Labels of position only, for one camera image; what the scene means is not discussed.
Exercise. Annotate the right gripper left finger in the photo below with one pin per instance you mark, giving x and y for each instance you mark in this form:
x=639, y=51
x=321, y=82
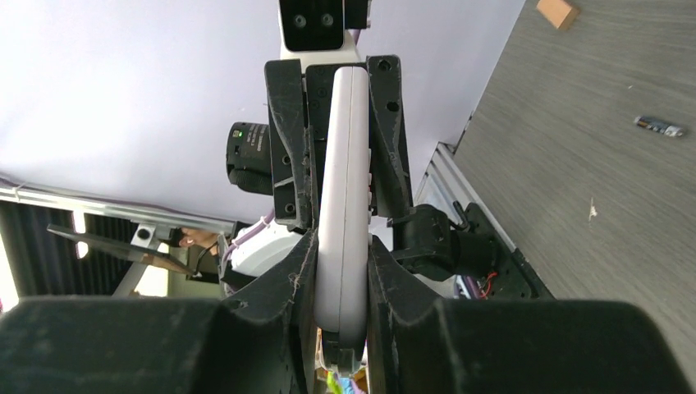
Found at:
x=260, y=340

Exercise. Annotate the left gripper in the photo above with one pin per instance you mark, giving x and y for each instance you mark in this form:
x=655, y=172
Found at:
x=291, y=179

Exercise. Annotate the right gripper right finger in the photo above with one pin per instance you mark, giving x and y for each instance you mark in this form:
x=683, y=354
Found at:
x=421, y=342

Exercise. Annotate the white remote control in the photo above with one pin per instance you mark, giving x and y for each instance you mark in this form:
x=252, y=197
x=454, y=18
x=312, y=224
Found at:
x=341, y=287

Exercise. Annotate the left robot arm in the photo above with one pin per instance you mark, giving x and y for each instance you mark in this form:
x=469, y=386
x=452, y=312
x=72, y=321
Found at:
x=249, y=166

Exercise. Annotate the long wooden block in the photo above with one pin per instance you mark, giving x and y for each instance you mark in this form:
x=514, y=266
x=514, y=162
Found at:
x=559, y=13

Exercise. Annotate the black battery left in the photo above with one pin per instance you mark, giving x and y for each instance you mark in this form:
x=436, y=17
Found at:
x=659, y=126

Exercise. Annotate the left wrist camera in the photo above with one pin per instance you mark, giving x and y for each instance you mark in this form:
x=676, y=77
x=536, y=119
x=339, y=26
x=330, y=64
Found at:
x=322, y=32

